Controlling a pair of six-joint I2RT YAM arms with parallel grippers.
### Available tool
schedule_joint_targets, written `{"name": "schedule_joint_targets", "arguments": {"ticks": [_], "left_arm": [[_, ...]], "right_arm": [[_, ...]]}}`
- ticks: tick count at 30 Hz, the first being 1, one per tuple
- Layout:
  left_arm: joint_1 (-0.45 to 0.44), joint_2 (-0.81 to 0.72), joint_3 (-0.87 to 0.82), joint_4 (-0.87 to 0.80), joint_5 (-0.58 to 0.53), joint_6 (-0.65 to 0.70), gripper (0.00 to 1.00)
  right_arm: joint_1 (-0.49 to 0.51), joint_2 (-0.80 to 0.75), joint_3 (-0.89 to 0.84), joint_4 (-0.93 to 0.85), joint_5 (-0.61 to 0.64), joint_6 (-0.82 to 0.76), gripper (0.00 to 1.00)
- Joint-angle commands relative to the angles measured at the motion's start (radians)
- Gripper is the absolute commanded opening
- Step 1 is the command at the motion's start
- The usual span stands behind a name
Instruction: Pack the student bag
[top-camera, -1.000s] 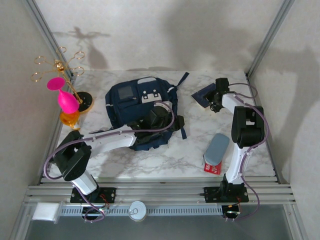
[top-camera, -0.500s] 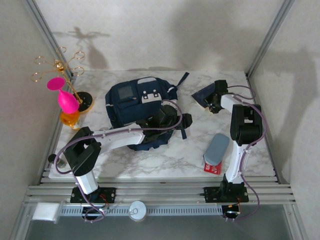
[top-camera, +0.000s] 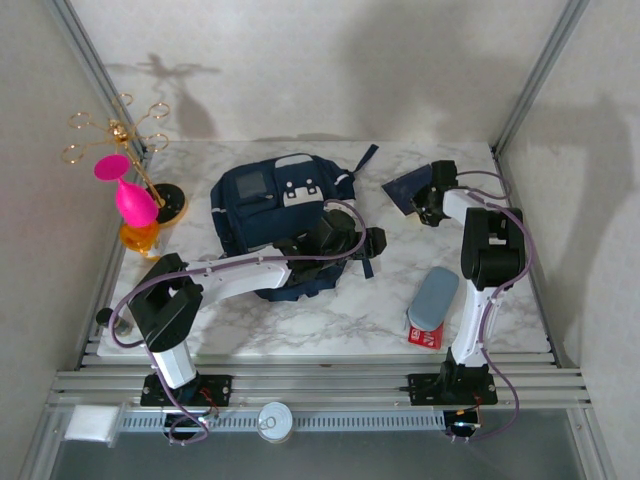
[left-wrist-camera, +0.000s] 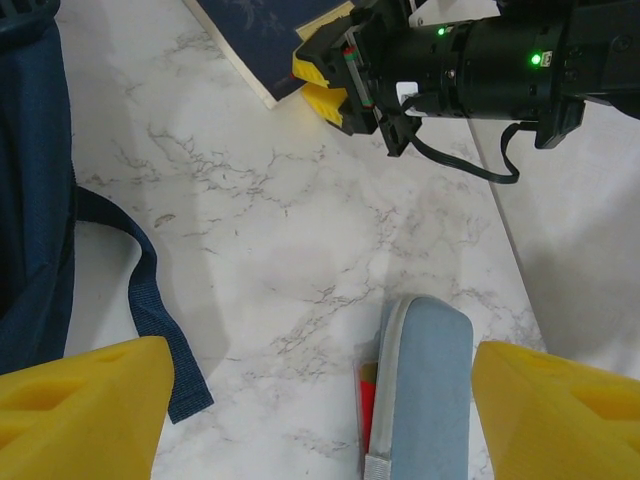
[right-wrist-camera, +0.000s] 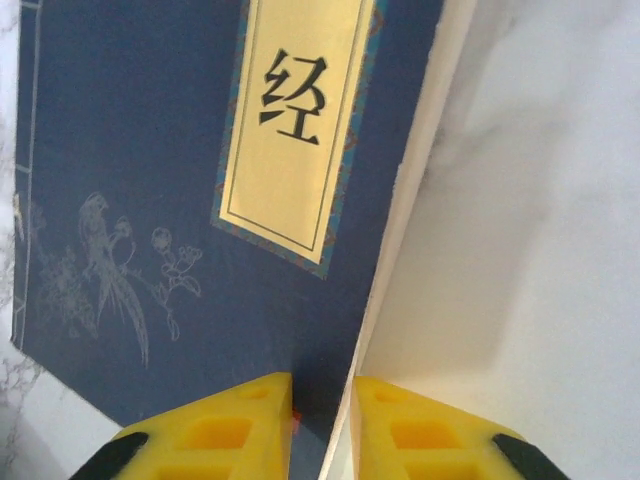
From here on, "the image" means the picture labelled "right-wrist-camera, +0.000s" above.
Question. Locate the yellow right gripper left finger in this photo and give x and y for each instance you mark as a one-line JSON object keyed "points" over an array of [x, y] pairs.
{"points": [[215, 435]]}

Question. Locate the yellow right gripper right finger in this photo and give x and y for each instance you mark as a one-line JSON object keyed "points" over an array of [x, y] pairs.
{"points": [[420, 440]]}

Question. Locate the navy book gold label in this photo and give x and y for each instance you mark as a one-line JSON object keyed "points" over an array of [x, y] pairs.
{"points": [[150, 150]]}

